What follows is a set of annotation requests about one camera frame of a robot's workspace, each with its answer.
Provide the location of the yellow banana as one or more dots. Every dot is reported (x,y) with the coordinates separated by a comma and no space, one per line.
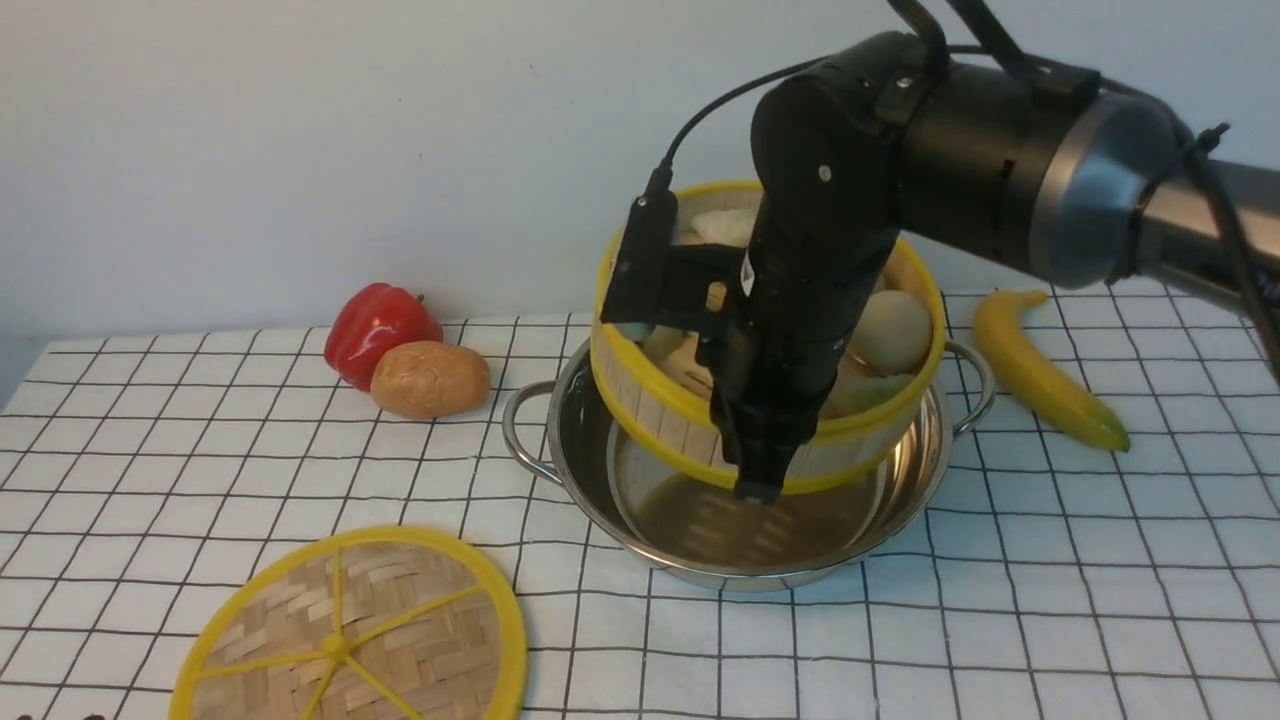
(1032,378)

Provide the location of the yellow-rimmed bamboo steamer basket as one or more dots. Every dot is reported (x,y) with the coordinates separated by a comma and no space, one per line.
(661,397)

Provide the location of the yellow woven steamer lid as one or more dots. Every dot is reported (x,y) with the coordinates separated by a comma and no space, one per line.
(373,623)

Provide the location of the white pleated dumpling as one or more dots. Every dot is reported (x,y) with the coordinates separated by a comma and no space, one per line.
(728,227)

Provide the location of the pale green dumpling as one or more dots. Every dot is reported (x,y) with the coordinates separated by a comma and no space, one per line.
(854,394)

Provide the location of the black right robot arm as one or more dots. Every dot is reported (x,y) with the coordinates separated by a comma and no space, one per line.
(1054,172)

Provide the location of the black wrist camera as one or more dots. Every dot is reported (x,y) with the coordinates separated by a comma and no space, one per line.
(656,283)

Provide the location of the red bell pepper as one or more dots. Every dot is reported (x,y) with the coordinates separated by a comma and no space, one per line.
(377,319)

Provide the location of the stainless steel pot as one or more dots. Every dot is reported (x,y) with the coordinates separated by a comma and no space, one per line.
(561,431)

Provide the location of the white black-grid tablecloth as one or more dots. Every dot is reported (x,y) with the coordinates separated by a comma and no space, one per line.
(145,478)

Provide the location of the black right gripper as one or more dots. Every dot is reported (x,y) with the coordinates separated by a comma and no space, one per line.
(828,163)

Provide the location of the brown potato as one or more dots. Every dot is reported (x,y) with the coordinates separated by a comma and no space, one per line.
(424,380)

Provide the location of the round pale green bun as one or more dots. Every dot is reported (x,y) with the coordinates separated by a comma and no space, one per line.
(894,333)

